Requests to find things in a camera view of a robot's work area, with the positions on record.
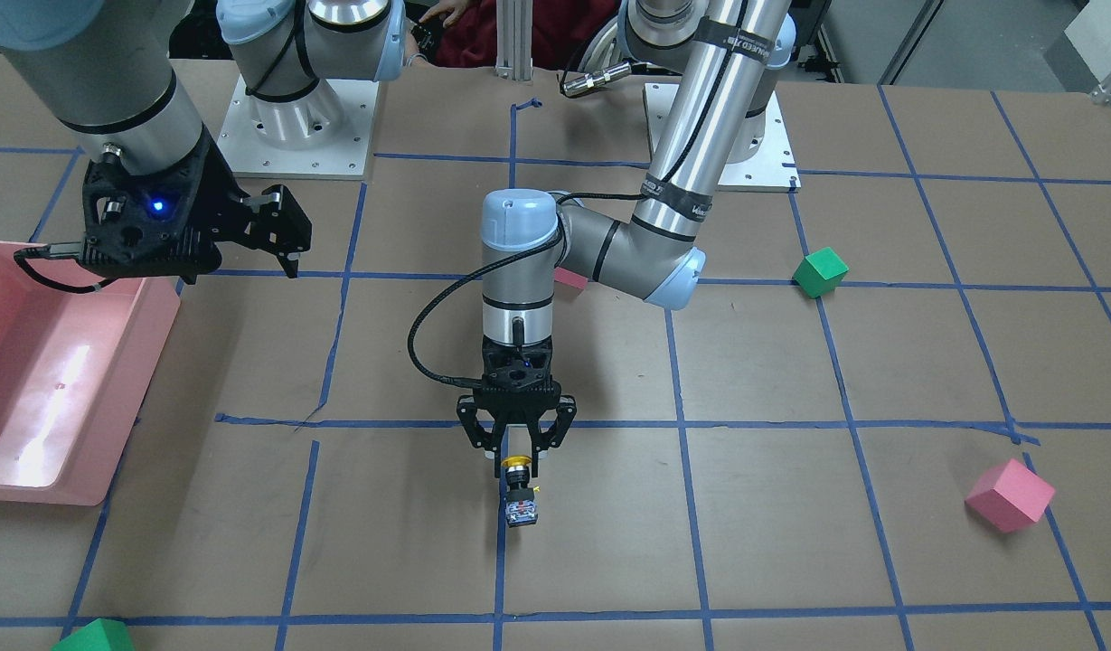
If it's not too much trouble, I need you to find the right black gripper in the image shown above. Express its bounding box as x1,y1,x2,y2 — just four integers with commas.
77,136,312,281

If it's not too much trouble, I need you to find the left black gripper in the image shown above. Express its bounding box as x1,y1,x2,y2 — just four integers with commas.
456,335,579,479

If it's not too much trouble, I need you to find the yellow button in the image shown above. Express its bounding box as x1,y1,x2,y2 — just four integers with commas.
501,455,538,528

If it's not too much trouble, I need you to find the pink cube near arm base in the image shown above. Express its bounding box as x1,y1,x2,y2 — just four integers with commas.
554,267,588,291

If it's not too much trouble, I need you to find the pink plastic bin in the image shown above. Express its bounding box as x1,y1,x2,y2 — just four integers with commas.
0,241,180,505

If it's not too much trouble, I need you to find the person in red hoodie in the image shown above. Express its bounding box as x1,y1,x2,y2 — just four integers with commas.
409,0,621,71

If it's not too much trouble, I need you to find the green cube on grid line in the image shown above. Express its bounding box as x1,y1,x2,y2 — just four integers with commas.
792,247,850,299

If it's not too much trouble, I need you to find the far green cube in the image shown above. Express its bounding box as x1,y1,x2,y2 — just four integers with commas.
52,618,136,651

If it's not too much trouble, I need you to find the pink cube mid table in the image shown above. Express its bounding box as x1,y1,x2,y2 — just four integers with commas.
965,458,1055,534

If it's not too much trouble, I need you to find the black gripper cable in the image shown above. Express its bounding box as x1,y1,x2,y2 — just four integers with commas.
407,190,651,388

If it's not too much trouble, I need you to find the aluminium frame post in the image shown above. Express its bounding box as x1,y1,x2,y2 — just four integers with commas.
494,0,533,86

